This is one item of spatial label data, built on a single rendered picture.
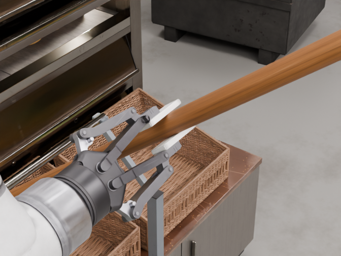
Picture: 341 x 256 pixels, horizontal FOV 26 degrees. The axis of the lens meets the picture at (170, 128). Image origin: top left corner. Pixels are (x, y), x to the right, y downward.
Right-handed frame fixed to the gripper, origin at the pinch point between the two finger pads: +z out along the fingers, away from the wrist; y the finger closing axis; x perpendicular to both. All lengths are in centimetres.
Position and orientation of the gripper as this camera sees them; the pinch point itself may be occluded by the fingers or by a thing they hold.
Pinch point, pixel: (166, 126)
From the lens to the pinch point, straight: 100.0
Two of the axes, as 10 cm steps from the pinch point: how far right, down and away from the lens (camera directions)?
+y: 5.3, 8.4, 1.3
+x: 6.3, -2.9, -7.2
